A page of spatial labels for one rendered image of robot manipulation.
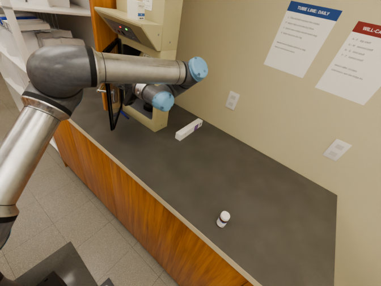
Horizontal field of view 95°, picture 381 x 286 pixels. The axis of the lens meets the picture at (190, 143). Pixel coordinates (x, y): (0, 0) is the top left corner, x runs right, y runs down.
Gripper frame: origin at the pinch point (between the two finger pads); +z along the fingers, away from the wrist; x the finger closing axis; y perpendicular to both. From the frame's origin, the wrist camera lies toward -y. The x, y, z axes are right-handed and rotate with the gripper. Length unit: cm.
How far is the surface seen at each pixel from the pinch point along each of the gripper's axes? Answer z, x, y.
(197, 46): -2, -61, 11
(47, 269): -41, 51, -34
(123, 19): -1.3, -6.6, 22.4
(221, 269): -84, 9, -52
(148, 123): -5.9, -18.1, -30.9
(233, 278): -89, 9, -51
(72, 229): 20, 35, -128
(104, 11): 12.2, -6.6, 22.6
